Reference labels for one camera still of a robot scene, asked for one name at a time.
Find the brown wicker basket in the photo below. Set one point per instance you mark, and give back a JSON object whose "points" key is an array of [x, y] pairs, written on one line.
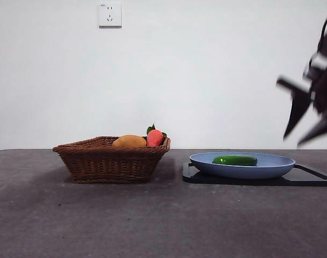
{"points": [[107, 164]]}

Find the orange-red carrot with leaves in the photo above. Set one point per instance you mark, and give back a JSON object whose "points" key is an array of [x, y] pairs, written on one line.
{"points": [[154, 138]]}

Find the blue round plate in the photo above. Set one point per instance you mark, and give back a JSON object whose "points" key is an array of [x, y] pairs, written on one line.
{"points": [[246, 172]]}

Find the green pepper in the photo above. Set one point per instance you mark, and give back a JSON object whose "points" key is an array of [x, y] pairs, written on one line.
{"points": [[234, 160]]}

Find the white wall socket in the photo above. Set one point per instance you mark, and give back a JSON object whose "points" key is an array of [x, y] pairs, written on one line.
{"points": [[110, 15]]}

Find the yellow-brown potato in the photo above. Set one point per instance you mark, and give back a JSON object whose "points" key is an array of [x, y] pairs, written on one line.
{"points": [[129, 141]]}

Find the black flat tray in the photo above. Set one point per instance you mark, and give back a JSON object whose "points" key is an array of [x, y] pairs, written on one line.
{"points": [[300, 182]]}

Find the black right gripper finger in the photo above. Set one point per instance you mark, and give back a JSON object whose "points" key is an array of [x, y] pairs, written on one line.
{"points": [[298, 110], [320, 129]]}

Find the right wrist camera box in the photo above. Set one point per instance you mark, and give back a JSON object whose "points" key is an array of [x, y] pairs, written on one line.
{"points": [[317, 64]]}

